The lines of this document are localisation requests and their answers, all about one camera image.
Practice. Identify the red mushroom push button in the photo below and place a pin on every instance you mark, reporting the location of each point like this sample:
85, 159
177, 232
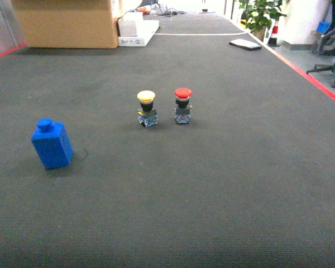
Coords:
183, 105

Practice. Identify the yellow mushroom push button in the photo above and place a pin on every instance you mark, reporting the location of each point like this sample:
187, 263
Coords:
147, 114

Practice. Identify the green potted plant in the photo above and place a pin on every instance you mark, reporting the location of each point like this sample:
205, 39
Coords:
259, 14

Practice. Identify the white flat box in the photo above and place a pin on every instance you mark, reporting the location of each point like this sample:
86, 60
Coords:
149, 28

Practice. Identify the black flat tablet device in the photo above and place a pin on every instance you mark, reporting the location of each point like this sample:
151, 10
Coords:
244, 44

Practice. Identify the red white traffic cone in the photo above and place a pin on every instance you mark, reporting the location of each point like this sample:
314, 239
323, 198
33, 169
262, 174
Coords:
272, 42

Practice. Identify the small white box on top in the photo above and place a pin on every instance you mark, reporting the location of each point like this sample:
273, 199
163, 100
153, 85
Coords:
130, 24

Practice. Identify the large cardboard box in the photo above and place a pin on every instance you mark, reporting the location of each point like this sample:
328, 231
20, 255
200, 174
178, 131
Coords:
68, 24

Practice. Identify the blue block part with knob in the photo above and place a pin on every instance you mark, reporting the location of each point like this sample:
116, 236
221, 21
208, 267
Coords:
52, 144

